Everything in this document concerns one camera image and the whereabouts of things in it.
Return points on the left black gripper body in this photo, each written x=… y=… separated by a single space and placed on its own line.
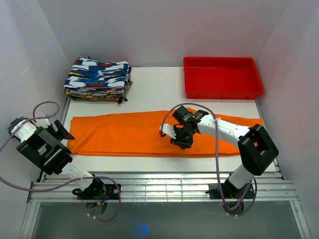
x=60 y=134

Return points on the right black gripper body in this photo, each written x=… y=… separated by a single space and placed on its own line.
x=183 y=137

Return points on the orange trousers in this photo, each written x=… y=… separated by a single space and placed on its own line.
x=132 y=135

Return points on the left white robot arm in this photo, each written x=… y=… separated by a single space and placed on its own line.
x=40 y=143

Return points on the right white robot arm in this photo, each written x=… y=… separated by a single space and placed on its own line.
x=256 y=148

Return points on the blue patterned folded trousers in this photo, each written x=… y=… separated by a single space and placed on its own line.
x=87 y=73

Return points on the stack of folded clothes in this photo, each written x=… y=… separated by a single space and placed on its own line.
x=118 y=96

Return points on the red plastic tray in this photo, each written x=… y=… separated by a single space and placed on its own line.
x=221 y=78

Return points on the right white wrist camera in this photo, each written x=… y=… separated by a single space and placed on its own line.
x=167 y=130

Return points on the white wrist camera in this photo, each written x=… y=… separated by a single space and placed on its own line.
x=43 y=122
x=167 y=130

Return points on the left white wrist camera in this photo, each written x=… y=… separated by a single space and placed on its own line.
x=43 y=122

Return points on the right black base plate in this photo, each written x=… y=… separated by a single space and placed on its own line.
x=229 y=191

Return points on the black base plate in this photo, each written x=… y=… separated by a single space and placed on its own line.
x=229 y=191
x=108 y=191

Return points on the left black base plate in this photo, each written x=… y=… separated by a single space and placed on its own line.
x=108 y=191

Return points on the aluminium frame rails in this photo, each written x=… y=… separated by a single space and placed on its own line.
x=166 y=198

